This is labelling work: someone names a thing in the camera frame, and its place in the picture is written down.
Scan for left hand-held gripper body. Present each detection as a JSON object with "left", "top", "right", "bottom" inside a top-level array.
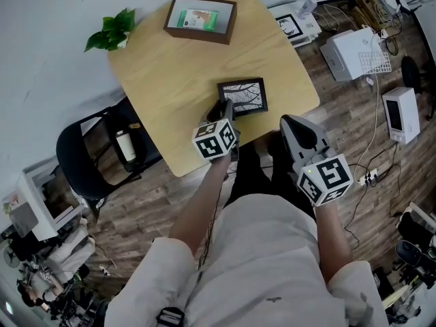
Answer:
[{"left": 191, "top": 109, "right": 241, "bottom": 165}]

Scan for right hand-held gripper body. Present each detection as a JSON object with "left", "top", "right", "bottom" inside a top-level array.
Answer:
[{"left": 292, "top": 133, "right": 354, "bottom": 208}]

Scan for black picture frame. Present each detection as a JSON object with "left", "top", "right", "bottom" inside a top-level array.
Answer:
[{"left": 217, "top": 77, "right": 269, "bottom": 118}]

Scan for person's left forearm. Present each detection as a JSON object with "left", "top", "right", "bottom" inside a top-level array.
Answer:
[{"left": 168, "top": 154, "right": 233, "bottom": 255}]

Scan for person's right forearm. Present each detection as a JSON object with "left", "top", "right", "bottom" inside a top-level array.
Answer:
[{"left": 313, "top": 202, "right": 352, "bottom": 285}]

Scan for white power strip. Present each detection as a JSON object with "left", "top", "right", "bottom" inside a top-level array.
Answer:
[{"left": 354, "top": 168, "right": 379, "bottom": 187}]

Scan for person's black trousers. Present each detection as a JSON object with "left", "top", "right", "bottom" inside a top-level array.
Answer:
[{"left": 225, "top": 130, "right": 318, "bottom": 219}]

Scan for wooden table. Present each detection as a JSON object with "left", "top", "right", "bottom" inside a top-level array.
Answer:
[{"left": 107, "top": 0, "right": 321, "bottom": 178}]

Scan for white printer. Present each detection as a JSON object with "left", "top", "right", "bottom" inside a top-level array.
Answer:
[{"left": 319, "top": 27, "right": 388, "bottom": 82}]

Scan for white bottle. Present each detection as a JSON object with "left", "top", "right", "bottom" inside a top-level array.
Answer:
[{"left": 114, "top": 130, "right": 138, "bottom": 164}]

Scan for brown wooden shadow box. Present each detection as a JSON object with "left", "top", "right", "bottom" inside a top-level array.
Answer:
[{"left": 163, "top": 0, "right": 238, "bottom": 46}]

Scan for white microwave oven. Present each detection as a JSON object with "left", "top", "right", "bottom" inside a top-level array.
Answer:
[{"left": 381, "top": 87, "right": 422, "bottom": 145}]

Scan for white framed black drawing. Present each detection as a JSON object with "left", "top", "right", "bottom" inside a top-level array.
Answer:
[{"left": 267, "top": 1, "right": 322, "bottom": 48}]

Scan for person's white shirt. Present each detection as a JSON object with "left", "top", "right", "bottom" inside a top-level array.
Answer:
[{"left": 104, "top": 193, "right": 390, "bottom": 327}]

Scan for black round stool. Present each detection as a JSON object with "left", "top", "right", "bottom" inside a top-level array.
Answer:
[{"left": 401, "top": 55, "right": 433, "bottom": 97}]

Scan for clear spray bottle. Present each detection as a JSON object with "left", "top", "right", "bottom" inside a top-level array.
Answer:
[{"left": 296, "top": 0, "right": 318, "bottom": 20}]

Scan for green potted plant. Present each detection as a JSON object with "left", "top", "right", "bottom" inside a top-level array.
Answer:
[{"left": 83, "top": 7, "right": 136, "bottom": 53}]

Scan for black chair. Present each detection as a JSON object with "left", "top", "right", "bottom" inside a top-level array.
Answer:
[{"left": 55, "top": 96, "right": 164, "bottom": 211}]

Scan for white open cabinet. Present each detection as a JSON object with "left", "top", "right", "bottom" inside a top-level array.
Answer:
[{"left": 9, "top": 158, "right": 90, "bottom": 242}]

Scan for black floor cable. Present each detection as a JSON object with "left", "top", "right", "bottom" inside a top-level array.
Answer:
[{"left": 343, "top": 143, "right": 403, "bottom": 251}]

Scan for white long cable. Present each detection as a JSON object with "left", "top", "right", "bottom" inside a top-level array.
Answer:
[{"left": 350, "top": 29, "right": 386, "bottom": 183}]

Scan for white wire grid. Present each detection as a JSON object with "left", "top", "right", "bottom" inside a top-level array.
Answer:
[{"left": 357, "top": 51, "right": 393, "bottom": 75}]

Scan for black chest strap buckle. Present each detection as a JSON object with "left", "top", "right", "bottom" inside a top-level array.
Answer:
[{"left": 155, "top": 306, "right": 186, "bottom": 327}]

